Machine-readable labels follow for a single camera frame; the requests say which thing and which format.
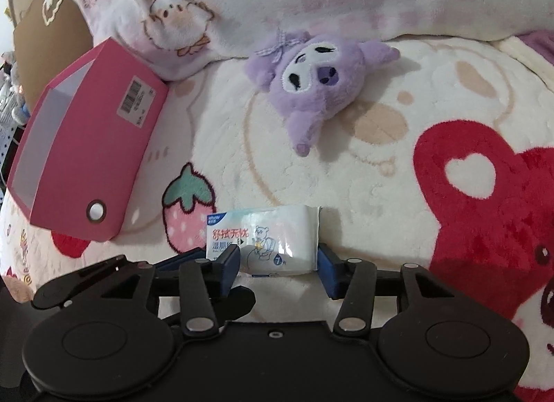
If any white tissue pack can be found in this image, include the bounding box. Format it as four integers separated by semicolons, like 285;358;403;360
206;205;320;276

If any pink cardboard box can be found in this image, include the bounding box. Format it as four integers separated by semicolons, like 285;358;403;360
8;38;168;242

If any purple plush toy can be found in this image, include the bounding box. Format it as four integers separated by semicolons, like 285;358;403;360
245;29;400;157

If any brown cloud pillow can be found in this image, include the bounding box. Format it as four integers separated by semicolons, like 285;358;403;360
14;0;93;110

